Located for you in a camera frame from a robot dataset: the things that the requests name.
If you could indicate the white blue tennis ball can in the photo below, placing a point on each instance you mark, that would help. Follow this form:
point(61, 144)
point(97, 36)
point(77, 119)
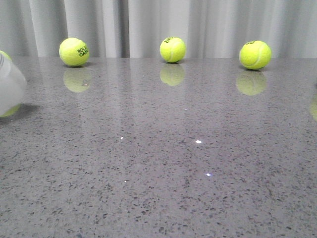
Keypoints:
point(12, 84)

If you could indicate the centre yellow tennis ball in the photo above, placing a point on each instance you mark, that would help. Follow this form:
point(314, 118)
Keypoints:
point(172, 49)

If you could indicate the Roland Garros yellow tennis ball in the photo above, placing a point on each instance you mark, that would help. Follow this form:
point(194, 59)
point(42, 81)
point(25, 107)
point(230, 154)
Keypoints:
point(73, 52)

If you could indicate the right yellow tennis ball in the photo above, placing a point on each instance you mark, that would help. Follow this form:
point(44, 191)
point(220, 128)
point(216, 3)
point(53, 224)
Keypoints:
point(255, 55)

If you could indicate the far-left yellow tennis ball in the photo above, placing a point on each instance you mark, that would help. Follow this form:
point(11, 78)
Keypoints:
point(14, 109)

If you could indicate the grey pleated curtain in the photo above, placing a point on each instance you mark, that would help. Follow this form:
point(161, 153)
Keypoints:
point(135, 28)

